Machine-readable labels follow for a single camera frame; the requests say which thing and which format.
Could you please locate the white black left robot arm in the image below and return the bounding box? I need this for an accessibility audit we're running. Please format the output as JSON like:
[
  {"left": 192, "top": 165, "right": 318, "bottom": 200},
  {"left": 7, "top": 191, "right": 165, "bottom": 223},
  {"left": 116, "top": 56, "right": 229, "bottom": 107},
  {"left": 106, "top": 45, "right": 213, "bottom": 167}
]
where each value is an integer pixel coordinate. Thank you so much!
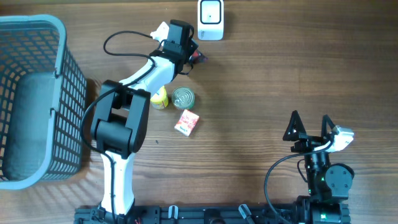
[{"left": 90, "top": 39, "right": 198, "bottom": 221}]

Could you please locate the yellow lidded jar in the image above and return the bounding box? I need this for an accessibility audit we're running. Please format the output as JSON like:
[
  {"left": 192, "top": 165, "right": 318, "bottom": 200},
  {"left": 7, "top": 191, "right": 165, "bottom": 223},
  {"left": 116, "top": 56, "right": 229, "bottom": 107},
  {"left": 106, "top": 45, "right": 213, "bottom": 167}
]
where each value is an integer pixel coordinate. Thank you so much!
[{"left": 150, "top": 86, "right": 169, "bottom": 110}]

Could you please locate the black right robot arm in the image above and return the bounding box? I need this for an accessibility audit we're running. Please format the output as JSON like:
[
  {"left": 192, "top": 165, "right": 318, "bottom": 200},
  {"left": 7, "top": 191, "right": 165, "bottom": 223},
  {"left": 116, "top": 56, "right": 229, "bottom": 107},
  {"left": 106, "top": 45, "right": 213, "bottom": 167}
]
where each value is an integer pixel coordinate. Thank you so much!
[{"left": 282, "top": 111, "right": 354, "bottom": 223}]

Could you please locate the red white small carton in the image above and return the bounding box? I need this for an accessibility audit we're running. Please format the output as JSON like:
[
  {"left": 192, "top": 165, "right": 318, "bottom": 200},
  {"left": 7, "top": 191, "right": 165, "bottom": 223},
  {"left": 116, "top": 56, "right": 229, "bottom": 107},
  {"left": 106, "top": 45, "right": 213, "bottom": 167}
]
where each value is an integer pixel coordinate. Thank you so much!
[{"left": 174, "top": 110, "right": 200, "bottom": 137}]

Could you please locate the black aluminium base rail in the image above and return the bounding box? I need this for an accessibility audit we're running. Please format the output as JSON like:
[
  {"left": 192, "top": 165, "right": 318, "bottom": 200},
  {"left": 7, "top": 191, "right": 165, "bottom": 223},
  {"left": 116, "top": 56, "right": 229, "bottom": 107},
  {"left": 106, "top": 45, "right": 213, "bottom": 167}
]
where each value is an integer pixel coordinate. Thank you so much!
[{"left": 74, "top": 203, "right": 351, "bottom": 224}]

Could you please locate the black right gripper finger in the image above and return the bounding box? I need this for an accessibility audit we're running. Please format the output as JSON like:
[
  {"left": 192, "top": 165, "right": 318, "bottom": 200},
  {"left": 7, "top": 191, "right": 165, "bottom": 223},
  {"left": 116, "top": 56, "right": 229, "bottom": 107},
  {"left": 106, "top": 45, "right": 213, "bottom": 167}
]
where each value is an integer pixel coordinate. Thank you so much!
[
  {"left": 282, "top": 110, "right": 307, "bottom": 141},
  {"left": 321, "top": 114, "right": 335, "bottom": 137}
]

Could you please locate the grey plastic basket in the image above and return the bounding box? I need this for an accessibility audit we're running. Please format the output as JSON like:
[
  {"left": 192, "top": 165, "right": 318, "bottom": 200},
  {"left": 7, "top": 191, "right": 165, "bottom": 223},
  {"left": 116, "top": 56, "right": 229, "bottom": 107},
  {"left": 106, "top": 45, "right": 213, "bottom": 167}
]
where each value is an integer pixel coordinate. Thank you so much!
[{"left": 1, "top": 14, "right": 87, "bottom": 190}]

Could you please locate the white barcode scanner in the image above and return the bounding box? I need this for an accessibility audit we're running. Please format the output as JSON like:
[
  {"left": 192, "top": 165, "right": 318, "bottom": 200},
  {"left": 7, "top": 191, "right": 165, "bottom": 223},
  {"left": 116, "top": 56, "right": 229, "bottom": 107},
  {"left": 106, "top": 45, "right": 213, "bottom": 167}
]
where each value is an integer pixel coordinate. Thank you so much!
[{"left": 197, "top": 0, "right": 224, "bottom": 41}]

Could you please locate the dark snack packet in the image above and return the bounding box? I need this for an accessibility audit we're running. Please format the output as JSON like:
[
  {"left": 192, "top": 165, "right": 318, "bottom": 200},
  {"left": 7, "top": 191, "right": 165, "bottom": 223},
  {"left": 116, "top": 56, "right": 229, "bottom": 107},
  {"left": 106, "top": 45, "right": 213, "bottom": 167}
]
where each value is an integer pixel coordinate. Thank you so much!
[{"left": 189, "top": 49, "right": 208, "bottom": 64}]

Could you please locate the green tin can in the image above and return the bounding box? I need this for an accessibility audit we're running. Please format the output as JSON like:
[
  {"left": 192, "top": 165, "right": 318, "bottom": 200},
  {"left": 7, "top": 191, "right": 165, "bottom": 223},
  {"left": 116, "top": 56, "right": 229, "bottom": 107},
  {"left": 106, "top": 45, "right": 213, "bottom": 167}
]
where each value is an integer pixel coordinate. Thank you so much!
[{"left": 172, "top": 86, "right": 195, "bottom": 110}]

